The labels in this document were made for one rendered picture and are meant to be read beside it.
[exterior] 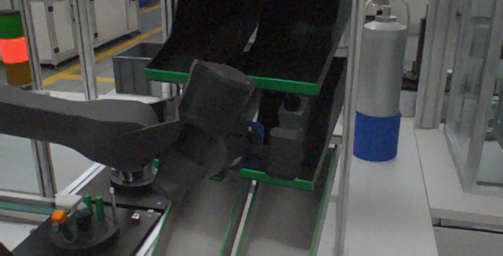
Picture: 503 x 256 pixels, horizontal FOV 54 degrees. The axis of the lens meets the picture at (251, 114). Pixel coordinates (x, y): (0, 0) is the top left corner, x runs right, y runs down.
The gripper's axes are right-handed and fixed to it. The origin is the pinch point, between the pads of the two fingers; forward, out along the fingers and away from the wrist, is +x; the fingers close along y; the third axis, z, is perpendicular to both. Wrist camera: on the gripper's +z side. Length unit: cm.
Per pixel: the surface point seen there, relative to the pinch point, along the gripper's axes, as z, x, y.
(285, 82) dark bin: 7.7, 8.2, -2.2
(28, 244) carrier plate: -33, 13, 50
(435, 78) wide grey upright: 8, 133, -20
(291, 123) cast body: 0.0, 19.1, -0.6
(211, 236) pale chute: -23.1, 18.2, 11.8
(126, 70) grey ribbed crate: -10, 188, 155
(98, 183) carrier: -26, 39, 54
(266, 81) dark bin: 7.4, 8.5, 0.8
